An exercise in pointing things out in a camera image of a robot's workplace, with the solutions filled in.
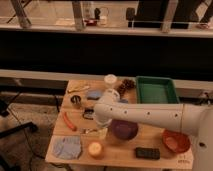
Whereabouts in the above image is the silver fork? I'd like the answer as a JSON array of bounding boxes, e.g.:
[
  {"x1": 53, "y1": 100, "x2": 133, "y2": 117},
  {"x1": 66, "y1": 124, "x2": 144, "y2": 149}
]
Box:
[{"x1": 80, "y1": 129, "x2": 98, "y2": 134}]

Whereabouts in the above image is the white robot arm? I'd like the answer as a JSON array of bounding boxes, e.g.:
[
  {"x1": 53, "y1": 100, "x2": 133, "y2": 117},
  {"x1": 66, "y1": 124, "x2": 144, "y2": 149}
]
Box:
[{"x1": 94, "y1": 89, "x2": 213, "y2": 171}]

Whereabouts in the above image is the blue plastic cup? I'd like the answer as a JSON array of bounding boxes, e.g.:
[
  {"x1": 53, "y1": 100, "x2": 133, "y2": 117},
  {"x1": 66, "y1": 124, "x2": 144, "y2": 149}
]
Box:
[{"x1": 119, "y1": 99, "x2": 129, "y2": 103}]

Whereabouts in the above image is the small metal cup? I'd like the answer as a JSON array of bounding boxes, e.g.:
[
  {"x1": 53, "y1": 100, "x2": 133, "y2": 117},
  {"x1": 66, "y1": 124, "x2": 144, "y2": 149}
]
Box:
[{"x1": 70, "y1": 95, "x2": 81, "y2": 108}]

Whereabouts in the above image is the white cup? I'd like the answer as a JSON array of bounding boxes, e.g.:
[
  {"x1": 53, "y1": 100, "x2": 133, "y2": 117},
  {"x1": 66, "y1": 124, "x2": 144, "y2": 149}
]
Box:
[{"x1": 104, "y1": 74, "x2": 117, "y2": 88}]

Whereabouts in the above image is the yellow apple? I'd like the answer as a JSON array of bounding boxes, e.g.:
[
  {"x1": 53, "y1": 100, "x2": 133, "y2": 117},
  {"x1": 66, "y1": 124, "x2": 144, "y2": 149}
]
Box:
[{"x1": 88, "y1": 142, "x2": 103, "y2": 157}]

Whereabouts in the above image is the purple bowl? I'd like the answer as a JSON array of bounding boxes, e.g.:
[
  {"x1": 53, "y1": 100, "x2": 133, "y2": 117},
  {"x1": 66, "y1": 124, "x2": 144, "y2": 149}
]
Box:
[{"x1": 110, "y1": 120, "x2": 138, "y2": 140}]

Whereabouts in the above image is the orange carrot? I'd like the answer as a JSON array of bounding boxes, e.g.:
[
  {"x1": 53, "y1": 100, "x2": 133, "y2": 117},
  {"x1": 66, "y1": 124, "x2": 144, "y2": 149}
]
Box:
[{"x1": 62, "y1": 112, "x2": 77, "y2": 131}]

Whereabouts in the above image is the blue-grey folded cloth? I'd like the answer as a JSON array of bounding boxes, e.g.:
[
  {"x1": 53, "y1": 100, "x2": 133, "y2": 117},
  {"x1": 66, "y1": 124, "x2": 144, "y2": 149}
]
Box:
[{"x1": 52, "y1": 136, "x2": 82, "y2": 160}]

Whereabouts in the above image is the blue sponge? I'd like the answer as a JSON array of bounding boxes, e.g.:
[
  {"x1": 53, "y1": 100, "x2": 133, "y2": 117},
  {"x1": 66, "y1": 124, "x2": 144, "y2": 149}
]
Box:
[{"x1": 86, "y1": 90, "x2": 103, "y2": 100}]

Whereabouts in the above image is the black rectangular sponge block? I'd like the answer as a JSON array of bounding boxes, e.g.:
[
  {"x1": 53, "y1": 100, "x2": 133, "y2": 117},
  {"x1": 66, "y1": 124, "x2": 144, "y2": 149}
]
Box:
[{"x1": 135, "y1": 147, "x2": 160, "y2": 160}]

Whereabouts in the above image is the yellow banana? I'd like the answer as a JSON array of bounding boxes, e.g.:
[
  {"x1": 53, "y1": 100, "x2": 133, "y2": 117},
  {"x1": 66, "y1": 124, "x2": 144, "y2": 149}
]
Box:
[{"x1": 67, "y1": 85, "x2": 90, "y2": 93}]

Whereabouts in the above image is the bunch of dark grapes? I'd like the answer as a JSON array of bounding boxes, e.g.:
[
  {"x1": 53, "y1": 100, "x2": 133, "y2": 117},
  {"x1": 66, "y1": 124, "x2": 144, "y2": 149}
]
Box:
[{"x1": 117, "y1": 79, "x2": 135, "y2": 97}]

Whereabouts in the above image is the green plastic tray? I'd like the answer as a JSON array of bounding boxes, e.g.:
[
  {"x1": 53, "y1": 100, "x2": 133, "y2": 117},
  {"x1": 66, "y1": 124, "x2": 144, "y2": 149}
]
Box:
[{"x1": 135, "y1": 76, "x2": 179, "y2": 104}]

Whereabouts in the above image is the orange-red bowl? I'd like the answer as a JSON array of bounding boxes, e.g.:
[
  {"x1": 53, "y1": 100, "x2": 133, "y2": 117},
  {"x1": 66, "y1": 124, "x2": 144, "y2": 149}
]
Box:
[{"x1": 162, "y1": 130, "x2": 191, "y2": 154}]

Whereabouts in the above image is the black office chair base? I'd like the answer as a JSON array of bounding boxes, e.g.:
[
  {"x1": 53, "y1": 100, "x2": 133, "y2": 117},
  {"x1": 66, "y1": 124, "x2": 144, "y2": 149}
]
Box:
[{"x1": 0, "y1": 99, "x2": 39, "y2": 171}]

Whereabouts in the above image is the black-handled strainer tool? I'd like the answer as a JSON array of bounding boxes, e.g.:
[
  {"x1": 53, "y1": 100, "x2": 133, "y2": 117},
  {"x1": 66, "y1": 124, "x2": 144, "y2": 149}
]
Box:
[{"x1": 82, "y1": 108, "x2": 94, "y2": 120}]

